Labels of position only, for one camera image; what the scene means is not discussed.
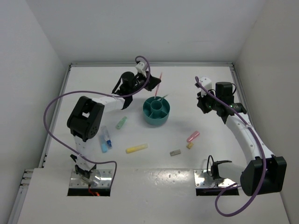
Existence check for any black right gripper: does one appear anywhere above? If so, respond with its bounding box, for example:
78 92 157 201
197 88 220 114

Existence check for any pink thin pen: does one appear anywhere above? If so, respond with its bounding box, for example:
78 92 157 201
154 72 163 99

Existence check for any pink highlighter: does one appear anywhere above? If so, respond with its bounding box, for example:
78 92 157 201
186 131 200 143

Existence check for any green highlighter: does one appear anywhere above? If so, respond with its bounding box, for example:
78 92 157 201
115 116 127 130

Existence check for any yellow highlighter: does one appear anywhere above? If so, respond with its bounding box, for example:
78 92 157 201
126 143 149 154

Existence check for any clear spray bottle blue cap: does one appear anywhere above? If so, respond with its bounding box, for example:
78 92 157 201
101 126 112 149

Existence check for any blue highlighter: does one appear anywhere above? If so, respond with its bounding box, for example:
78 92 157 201
99 135 108 153

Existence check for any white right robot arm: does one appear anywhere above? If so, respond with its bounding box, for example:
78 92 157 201
195 77 287 196

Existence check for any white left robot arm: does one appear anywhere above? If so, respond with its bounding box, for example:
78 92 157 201
67 71 161 181

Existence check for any teal round divided organizer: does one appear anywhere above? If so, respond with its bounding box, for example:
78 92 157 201
142 97 170 126

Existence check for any small tan eraser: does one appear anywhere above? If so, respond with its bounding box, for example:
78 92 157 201
186 142 193 149

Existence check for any grey rectangular eraser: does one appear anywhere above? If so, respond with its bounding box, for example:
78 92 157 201
170 149 181 156

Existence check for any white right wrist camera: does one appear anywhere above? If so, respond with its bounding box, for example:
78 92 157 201
199 77 213 90

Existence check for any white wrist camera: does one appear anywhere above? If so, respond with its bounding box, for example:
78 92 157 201
199 77 213 90
135 62 148 73

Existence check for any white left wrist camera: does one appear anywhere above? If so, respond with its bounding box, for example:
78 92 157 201
135 62 148 73

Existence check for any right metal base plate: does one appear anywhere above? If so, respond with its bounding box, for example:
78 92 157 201
193 169 234 189

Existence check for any metal base plate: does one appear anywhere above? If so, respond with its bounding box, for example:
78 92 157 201
69 169 113 189
193 169 234 189

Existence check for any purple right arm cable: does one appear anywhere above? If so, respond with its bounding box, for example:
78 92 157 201
195 76 267 217

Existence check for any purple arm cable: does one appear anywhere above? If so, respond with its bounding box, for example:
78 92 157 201
195 76 267 217
43 56 117 187

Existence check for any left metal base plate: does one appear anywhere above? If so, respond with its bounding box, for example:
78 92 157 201
69 169 113 189

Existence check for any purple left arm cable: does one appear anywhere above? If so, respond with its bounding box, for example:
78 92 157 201
43 56 117 187

